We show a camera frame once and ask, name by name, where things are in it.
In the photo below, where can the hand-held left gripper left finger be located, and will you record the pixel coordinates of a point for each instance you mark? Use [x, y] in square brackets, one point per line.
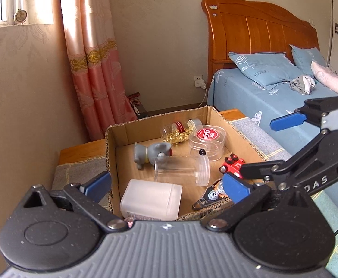
[98, 184]

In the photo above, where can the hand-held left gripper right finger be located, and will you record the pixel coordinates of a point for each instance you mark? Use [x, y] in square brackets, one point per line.
[235, 189]

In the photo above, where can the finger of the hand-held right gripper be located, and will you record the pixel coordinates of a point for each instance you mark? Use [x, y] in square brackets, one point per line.
[287, 120]
[299, 176]

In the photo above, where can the red and black toy train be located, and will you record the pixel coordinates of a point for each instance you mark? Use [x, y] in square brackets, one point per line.
[232, 166]

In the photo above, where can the pink beaded charm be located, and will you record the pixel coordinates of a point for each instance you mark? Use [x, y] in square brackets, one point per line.
[130, 224]

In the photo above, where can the brown cardboard box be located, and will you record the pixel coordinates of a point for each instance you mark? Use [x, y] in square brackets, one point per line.
[186, 173]

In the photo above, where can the clear plastic box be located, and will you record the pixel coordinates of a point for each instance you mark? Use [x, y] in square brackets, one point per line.
[208, 142]

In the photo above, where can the clear plastic jar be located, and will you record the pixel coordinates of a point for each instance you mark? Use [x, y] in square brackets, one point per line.
[183, 170]

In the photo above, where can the white translucent plastic container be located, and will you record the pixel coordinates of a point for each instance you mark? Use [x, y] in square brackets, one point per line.
[151, 199]

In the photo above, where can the grey toy figure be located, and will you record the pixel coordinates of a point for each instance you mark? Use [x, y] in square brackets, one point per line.
[151, 153]

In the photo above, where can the clear bottle of gold capsules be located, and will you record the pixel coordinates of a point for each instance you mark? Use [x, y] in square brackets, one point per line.
[177, 131]

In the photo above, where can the grey plaid blanket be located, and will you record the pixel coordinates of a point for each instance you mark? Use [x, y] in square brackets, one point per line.
[261, 142]

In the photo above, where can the crumpled grey white cloth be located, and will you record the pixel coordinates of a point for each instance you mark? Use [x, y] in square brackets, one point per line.
[302, 84]

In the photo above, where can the blue bed sheet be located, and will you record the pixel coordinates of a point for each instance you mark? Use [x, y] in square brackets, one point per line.
[244, 101]

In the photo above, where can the large blue flower-print pillow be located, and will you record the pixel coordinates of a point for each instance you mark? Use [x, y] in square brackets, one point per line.
[261, 69]

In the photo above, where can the pink pillow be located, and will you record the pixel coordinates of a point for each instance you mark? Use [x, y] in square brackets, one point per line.
[331, 78]

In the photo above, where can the small blue pillow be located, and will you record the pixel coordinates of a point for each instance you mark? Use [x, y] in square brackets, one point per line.
[305, 59]

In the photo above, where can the red and black floor items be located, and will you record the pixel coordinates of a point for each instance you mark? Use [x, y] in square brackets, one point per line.
[137, 104]

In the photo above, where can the wooden bed headboard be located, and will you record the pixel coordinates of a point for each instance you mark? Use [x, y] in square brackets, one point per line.
[244, 40]

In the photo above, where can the pink curtain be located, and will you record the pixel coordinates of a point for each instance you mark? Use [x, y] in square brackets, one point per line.
[93, 63]

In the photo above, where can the round gold ornament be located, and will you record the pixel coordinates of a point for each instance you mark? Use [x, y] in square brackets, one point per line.
[20, 16]

